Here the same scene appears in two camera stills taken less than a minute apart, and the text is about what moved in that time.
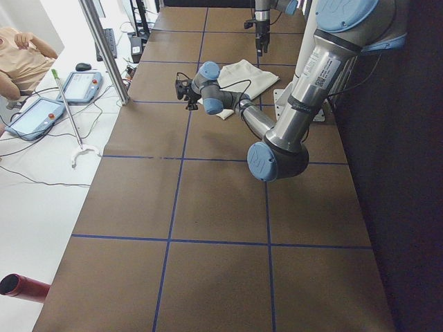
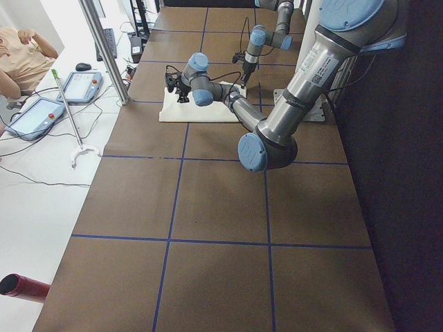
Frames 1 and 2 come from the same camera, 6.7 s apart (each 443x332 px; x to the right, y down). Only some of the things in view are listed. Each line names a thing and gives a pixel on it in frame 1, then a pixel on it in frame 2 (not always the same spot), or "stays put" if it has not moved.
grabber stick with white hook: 82,148 stays put
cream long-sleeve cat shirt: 242,76 -> 174,111
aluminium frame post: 104,52 stays put
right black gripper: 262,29 -> 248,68
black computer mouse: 82,66 stays put
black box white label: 136,46 stays put
